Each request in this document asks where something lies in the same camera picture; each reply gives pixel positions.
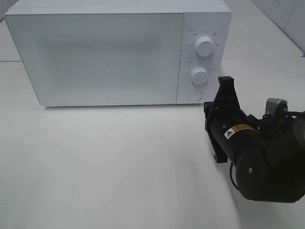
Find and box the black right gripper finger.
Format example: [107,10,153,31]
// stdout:
[213,76,241,112]
[208,134,228,164]

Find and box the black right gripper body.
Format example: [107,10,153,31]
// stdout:
[203,102,259,162]

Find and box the round white door button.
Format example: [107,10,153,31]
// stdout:
[188,89,203,101]

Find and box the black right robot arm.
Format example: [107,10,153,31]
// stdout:
[204,76,305,203]

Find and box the lower white timer knob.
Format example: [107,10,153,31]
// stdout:
[191,67,208,85]

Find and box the upper white power knob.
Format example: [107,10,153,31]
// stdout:
[194,35,215,57]

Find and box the white microwave oven body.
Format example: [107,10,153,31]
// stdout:
[4,0,232,105]

